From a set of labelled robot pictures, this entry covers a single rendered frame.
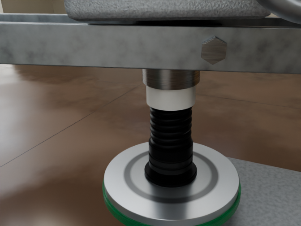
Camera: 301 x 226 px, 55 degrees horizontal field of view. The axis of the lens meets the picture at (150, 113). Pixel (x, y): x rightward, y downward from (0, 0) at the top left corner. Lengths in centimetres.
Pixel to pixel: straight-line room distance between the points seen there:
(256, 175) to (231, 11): 37
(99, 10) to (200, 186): 29
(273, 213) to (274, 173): 11
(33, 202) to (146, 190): 156
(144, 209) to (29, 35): 26
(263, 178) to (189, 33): 34
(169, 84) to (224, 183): 18
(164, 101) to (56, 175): 180
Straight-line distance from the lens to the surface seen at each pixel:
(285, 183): 59
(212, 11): 29
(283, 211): 53
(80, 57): 36
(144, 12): 29
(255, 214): 51
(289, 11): 24
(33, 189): 207
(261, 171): 61
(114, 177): 47
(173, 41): 34
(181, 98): 39
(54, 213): 184
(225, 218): 43
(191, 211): 41
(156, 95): 39
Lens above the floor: 117
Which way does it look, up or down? 23 degrees down
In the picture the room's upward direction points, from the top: 2 degrees counter-clockwise
